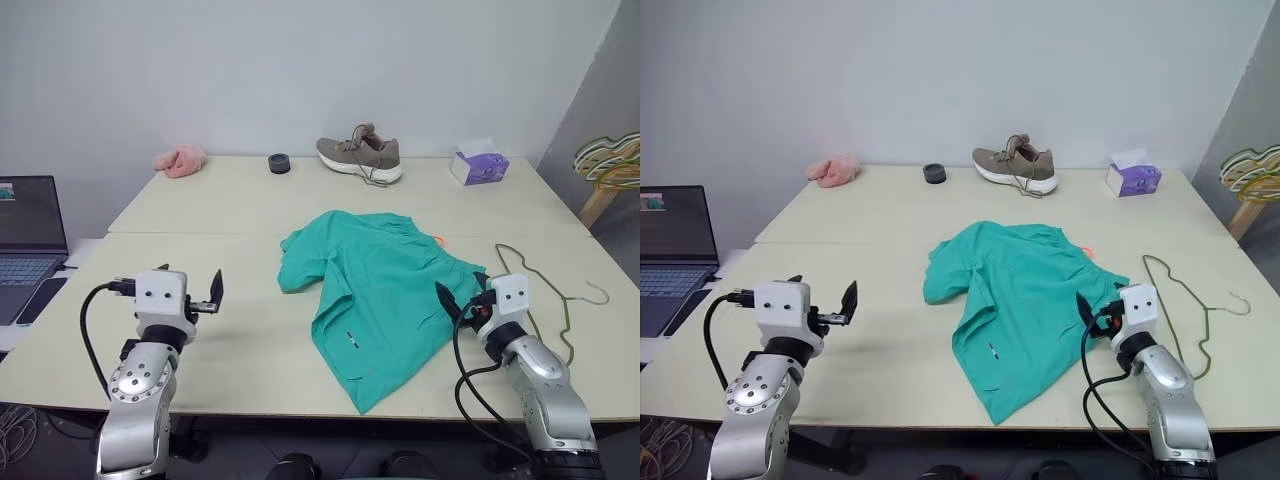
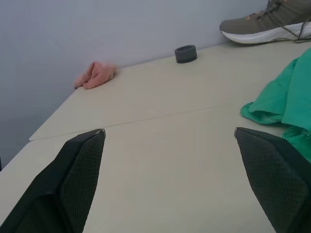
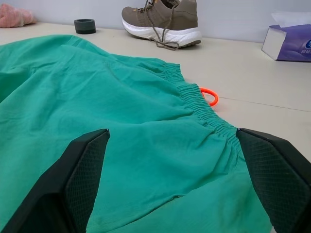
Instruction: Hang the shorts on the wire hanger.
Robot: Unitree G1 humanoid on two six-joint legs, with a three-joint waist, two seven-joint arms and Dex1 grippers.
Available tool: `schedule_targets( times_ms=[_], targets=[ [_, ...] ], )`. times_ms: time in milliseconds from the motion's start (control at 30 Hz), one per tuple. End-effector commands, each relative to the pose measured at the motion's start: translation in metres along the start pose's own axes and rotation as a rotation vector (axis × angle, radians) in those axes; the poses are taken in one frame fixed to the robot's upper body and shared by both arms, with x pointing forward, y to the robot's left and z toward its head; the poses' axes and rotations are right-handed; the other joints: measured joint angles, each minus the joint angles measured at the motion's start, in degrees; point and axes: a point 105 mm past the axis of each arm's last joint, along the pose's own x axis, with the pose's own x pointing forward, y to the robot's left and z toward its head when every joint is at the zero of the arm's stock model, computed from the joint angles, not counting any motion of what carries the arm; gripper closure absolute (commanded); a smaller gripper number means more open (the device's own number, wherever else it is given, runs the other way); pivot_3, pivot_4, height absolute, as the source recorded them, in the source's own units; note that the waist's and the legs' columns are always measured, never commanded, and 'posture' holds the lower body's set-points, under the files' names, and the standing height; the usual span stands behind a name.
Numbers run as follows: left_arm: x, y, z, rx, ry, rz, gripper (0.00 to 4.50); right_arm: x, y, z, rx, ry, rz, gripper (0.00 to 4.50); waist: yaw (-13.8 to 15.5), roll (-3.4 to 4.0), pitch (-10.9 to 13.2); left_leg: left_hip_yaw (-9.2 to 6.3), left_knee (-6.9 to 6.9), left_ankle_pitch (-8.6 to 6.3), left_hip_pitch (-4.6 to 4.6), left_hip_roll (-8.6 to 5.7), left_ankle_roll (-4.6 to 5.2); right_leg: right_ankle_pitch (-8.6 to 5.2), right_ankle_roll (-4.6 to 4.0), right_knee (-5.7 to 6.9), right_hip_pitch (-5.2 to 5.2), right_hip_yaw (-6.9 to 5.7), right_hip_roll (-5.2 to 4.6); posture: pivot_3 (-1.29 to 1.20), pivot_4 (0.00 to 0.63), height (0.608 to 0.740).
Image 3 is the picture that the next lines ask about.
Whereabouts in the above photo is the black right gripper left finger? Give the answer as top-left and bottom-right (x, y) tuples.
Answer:
(0, 128), (110, 233)

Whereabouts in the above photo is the pink cloth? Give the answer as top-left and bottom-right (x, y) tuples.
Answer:
(0, 4), (37, 29)

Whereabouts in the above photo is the orange plastic object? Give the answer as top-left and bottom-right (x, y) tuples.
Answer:
(199, 87), (219, 109)

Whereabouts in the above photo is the black tape roll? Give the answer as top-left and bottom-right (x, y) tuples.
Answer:
(73, 18), (96, 34)

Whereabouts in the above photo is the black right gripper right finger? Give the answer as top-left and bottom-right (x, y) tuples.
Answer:
(236, 128), (311, 233)

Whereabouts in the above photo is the purple tissue box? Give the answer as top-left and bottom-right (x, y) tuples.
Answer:
(261, 23), (311, 62)

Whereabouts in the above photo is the brown sneaker with white sole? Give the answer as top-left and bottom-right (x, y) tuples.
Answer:
(121, 0), (203, 51)

